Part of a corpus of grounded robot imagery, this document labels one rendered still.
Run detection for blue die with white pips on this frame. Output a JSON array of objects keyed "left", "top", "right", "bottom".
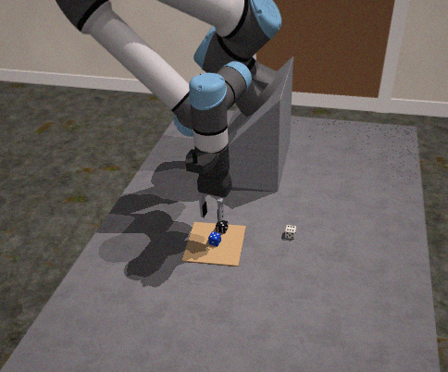
[{"left": 208, "top": 231, "right": 221, "bottom": 246}]

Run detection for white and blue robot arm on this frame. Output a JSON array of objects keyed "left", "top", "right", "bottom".
[{"left": 56, "top": 0, "right": 282, "bottom": 137}]

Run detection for tan flat mat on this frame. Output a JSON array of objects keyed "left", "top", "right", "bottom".
[{"left": 182, "top": 222, "right": 246, "bottom": 267}]

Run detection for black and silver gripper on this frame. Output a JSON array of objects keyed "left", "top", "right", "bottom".
[{"left": 185, "top": 128, "right": 231, "bottom": 222}]

